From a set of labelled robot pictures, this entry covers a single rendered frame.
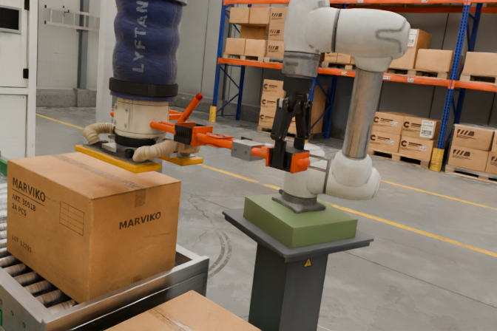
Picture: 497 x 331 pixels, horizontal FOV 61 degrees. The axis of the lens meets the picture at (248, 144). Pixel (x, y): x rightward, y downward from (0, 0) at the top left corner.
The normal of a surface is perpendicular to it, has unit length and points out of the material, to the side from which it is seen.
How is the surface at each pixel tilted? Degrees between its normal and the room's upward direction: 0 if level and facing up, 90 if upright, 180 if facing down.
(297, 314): 90
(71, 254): 90
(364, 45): 122
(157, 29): 69
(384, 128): 91
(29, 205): 90
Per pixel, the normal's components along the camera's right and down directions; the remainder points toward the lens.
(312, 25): -0.19, 0.15
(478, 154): -0.60, 0.11
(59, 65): 0.79, 0.19
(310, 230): 0.53, 0.21
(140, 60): 0.22, -0.02
